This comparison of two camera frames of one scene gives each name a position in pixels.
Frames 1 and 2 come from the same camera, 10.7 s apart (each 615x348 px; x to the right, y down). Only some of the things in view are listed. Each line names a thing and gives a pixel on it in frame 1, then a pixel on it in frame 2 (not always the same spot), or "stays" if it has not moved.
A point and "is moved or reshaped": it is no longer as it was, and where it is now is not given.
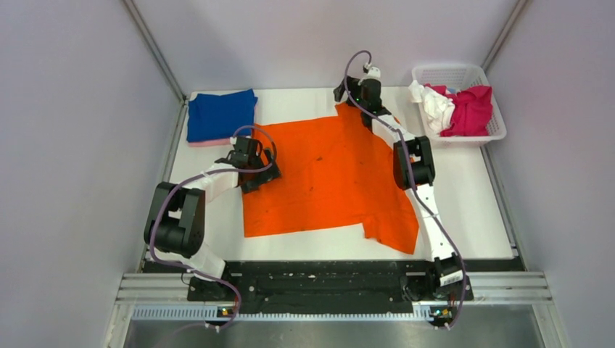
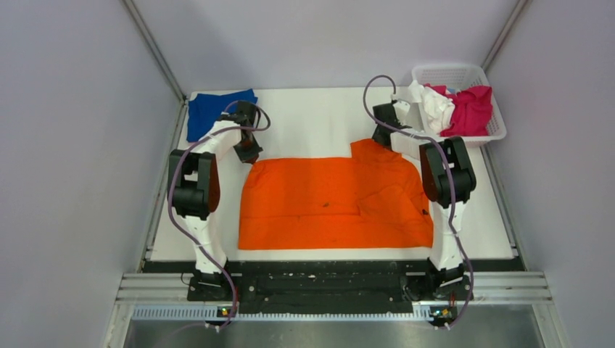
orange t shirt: [334, 172] is moved or reshaped
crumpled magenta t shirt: [473, 107] stays
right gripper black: [354, 85] → [375, 134]
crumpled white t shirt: [439, 108] stays
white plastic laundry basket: [459, 77] stays
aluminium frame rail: [487, 287] stays
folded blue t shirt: [212, 117] stays
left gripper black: [265, 175] → [252, 155]
